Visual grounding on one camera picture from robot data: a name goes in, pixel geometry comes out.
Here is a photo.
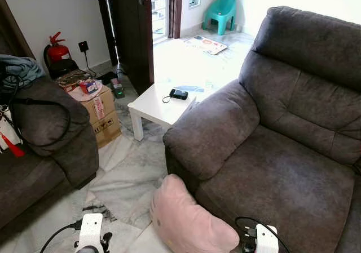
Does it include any black device with cord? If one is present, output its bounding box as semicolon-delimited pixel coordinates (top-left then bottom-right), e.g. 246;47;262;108
162;88;189;104

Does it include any blue grey blanket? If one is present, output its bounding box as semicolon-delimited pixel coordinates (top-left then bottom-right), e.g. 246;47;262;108
0;54;45;94

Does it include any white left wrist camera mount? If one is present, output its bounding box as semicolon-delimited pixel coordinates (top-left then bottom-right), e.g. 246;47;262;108
76;213;105;252

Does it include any dark grey fabric sofa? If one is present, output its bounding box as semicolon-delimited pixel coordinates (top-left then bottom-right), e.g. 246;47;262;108
163;6;361;253

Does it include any charger with green light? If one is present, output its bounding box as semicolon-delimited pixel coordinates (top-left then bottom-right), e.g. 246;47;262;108
110;78;126;99

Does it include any colourful play mat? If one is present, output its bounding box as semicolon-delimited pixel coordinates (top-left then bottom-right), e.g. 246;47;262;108
184;35;228;56

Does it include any white red tassel ornament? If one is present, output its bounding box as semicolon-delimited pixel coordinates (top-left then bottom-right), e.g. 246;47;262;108
0;108;25;158

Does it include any pink plush pillow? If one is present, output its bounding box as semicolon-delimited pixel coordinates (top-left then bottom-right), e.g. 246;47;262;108
149;174;241;253

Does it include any dark wooden door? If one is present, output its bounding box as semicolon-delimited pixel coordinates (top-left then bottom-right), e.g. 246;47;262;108
105;0;155;95

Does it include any white side table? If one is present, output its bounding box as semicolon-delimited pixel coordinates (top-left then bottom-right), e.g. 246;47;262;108
127;83;198;141

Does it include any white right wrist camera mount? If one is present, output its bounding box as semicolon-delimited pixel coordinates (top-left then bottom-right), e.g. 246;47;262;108
257;224;279;253

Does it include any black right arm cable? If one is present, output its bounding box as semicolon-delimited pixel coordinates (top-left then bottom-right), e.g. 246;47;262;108
235;216;289;253

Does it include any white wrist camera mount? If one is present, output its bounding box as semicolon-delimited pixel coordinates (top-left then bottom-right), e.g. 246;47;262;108
257;224;279;253
76;213;105;252

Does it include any dark grey fabric armchair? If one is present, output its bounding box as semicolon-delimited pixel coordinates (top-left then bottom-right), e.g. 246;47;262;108
0;76;100;229

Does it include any teal plastic chair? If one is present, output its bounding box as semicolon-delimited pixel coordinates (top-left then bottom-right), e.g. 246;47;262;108
202;0;237;36

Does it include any red fire extinguisher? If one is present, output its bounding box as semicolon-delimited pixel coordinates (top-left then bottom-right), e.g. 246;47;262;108
44;32;72;68

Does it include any black strap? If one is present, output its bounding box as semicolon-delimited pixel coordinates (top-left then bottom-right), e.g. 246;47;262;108
0;76;72;148

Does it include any patterned flat tin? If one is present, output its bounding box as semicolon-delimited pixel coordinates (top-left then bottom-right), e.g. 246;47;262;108
55;69;92;91

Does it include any pink plastic bag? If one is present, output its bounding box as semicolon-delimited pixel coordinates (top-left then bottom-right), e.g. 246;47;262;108
68;84;104;102

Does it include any metal door grille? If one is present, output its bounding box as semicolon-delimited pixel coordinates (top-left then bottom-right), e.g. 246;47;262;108
151;0;169;39

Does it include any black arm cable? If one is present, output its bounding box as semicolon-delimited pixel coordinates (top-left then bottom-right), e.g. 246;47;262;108
235;216;289;253
39;221;83;253

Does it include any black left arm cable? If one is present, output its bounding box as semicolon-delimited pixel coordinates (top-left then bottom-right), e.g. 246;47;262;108
39;221;83;253

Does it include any small red blue box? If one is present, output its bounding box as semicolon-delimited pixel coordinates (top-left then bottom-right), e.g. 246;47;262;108
79;79;100;95

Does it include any brown cardboard box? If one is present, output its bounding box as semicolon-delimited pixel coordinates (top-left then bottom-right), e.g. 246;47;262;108
79;84;122;149

